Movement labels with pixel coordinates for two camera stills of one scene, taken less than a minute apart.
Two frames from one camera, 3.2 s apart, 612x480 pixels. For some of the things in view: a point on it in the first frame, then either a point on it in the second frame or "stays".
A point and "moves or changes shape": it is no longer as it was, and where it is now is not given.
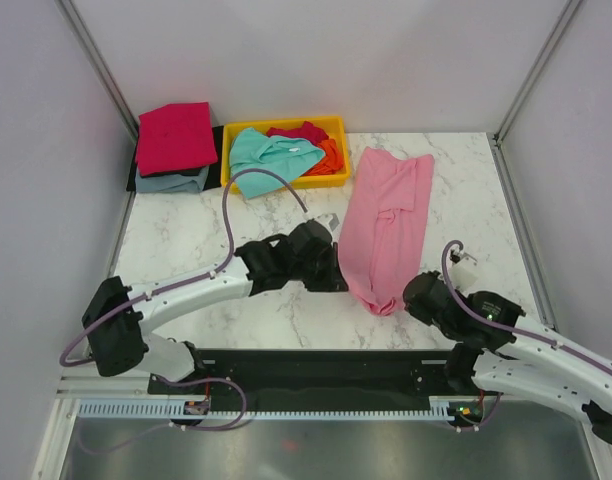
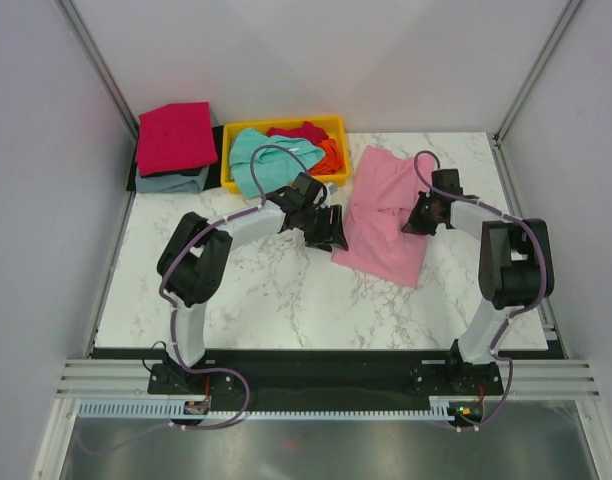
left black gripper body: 320,276 -> 313,224
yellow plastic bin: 334,128 stays
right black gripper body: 443,326 -> 431,199
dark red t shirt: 307,132 stays
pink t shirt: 383,227 moves or changes shape
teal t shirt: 289,157 stays
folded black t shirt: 214,172 stays
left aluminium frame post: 88,47 stays
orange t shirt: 331,163 stays
